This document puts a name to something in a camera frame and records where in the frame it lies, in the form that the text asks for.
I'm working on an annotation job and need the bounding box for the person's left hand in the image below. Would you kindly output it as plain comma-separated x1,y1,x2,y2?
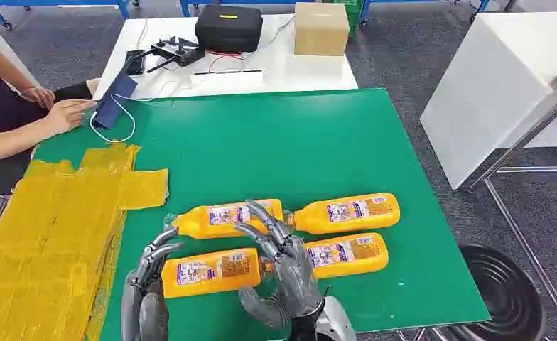
21,86,56,110

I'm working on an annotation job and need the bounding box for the person's right hand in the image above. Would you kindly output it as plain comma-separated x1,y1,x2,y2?
45,99,98,136

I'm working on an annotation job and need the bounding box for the green plastic crate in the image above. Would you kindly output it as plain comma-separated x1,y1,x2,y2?
328,0,365,38

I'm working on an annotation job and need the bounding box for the black carrying case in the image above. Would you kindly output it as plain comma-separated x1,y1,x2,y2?
194,4,264,54

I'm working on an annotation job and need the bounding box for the brown cardboard box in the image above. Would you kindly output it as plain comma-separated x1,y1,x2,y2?
293,2,350,58

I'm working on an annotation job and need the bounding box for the blue metal frame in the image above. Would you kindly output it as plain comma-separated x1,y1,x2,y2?
0,0,141,30
358,0,491,27

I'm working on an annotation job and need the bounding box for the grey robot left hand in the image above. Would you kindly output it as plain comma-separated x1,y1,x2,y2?
120,227,184,341

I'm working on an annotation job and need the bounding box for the large white table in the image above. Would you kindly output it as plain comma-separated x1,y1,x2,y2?
419,11,557,190

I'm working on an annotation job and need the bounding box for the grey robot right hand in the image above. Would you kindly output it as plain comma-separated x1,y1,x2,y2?
233,200,325,330

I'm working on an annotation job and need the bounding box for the white cable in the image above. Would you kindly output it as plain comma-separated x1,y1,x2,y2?
89,80,180,144

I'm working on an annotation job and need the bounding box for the steel bench frame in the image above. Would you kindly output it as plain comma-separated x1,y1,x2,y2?
464,71,557,308

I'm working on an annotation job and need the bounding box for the green table mat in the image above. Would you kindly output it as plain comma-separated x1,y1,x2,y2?
31,87,491,341

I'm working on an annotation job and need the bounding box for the red wire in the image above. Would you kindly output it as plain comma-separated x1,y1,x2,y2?
207,50,246,72

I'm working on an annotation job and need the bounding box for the small black flat device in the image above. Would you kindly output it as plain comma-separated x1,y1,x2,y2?
124,49,146,76

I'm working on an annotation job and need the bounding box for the white power strip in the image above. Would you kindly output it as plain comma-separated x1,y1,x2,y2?
190,69,266,90

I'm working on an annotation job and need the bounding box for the dark blue cloth pouch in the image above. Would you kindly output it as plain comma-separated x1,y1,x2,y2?
92,72,139,130

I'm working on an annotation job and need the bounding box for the black controller with antennas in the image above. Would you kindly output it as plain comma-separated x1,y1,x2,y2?
146,36,207,75

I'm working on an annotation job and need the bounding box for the yellow taped sheet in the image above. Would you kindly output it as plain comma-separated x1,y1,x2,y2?
0,143,170,341

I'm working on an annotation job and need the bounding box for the orange drink bottle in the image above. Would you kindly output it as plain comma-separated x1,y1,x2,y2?
285,193,401,236
171,199,285,240
161,248,262,300
259,232,389,280

